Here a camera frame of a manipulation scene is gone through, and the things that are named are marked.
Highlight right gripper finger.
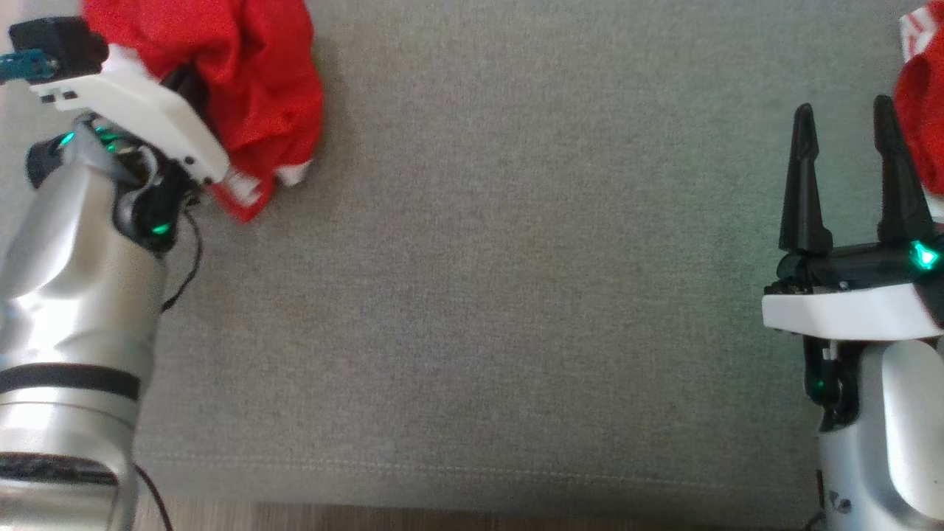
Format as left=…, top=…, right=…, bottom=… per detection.
left=872, top=94, right=936, bottom=249
left=778, top=103, right=834, bottom=255

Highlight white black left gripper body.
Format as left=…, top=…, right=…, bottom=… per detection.
left=29, top=46, right=231, bottom=185

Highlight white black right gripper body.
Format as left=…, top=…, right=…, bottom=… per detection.
left=761, top=237, right=917, bottom=341

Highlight red jersey with white sleeves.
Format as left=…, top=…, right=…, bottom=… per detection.
left=892, top=0, right=944, bottom=222

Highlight red shorts with white trim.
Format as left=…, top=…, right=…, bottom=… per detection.
left=77, top=0, right=325, bottom=223

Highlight grey sofa seat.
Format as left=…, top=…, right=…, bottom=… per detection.
left=0, top=0, right=944, bottom=517

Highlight black cable with blue plug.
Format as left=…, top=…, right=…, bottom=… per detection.
left=0, top=50, right=204, bottom=531

